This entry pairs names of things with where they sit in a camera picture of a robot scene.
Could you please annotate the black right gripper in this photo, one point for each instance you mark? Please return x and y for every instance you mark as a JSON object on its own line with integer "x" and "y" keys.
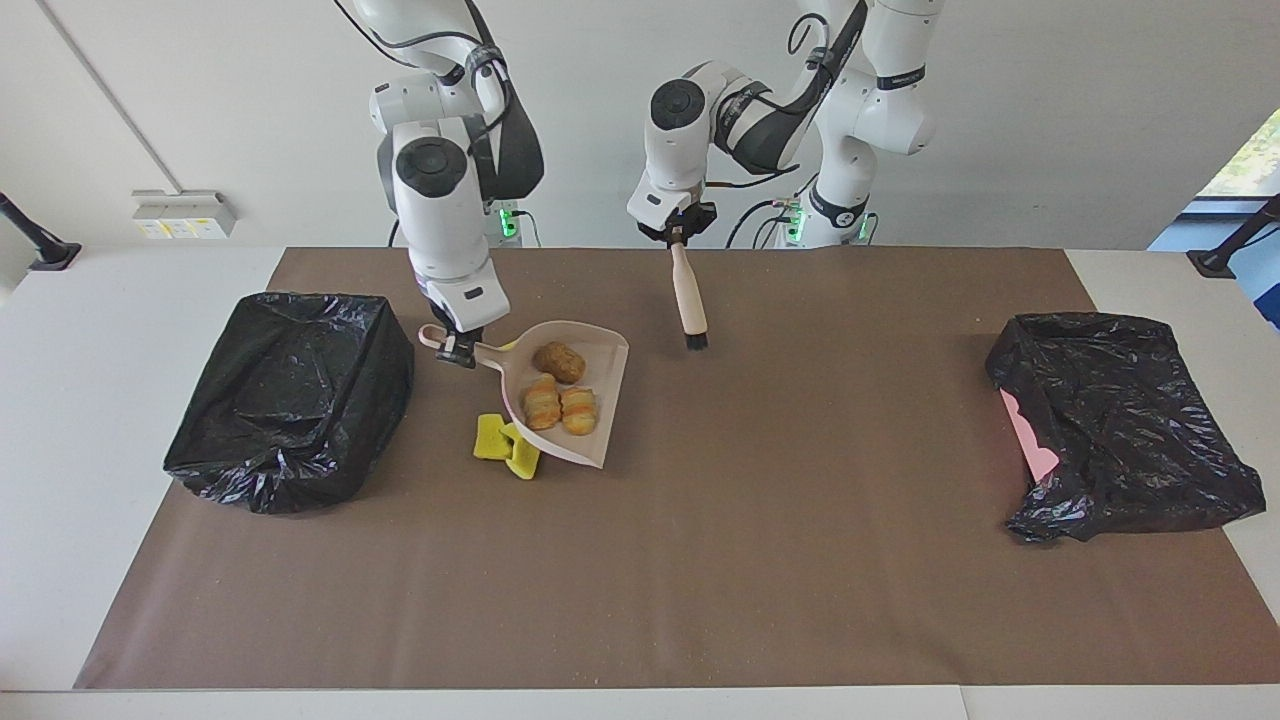
{"x": 466, "y": 335}

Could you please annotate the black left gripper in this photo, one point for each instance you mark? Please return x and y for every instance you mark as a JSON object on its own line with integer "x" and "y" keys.
{"x": 695, "y": 220}

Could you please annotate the beige hand brush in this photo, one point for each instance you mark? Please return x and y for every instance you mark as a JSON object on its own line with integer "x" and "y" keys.
{"x": 690, "y": 300}

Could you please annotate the yellow sponge piece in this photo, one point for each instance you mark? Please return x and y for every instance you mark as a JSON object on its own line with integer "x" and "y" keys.
{"x": 520, "y": 458}
{"x": 489, "y": 438}

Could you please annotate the pale yellow sponge chunk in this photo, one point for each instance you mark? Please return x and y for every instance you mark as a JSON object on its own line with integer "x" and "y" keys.
{"x": 541, "y": 403}

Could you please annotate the brown round sponge chunk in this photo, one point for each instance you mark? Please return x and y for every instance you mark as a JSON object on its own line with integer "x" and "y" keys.
{"x": 559, "y": 362}

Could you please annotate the orange striped sponge chunk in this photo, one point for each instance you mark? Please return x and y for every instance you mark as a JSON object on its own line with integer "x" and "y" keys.
{"x": 579, "y": 411}

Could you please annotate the pale pink dustpan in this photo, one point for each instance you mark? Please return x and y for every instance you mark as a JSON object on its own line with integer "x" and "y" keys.
{"x": 602, "y": 348}

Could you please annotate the black bag lined bin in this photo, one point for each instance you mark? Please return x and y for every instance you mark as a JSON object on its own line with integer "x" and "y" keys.
{"x": 290, "y": 400}

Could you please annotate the pink plastic bin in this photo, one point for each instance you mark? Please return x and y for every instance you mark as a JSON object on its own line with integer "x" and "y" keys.
{"x": 1030, "y": 435}

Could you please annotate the crumpled black trash bag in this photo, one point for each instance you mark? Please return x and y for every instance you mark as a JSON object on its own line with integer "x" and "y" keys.
{"x": 1130, "y": 430}

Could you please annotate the brown paper table mat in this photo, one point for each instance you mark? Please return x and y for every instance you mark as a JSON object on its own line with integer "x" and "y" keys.
{"x": 640, "y": 620}

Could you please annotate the black angled stand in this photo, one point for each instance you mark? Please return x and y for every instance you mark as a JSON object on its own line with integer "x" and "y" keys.
{"x": 45, "y": 248}
{"x": 1225, "y": 252}

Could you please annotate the window with green view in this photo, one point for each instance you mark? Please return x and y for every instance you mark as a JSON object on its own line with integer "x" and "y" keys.
{"x": 1255, "y": 160}

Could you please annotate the white wall socket box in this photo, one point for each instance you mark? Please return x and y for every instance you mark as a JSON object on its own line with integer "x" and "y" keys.
{"x": 180, "y": 208}

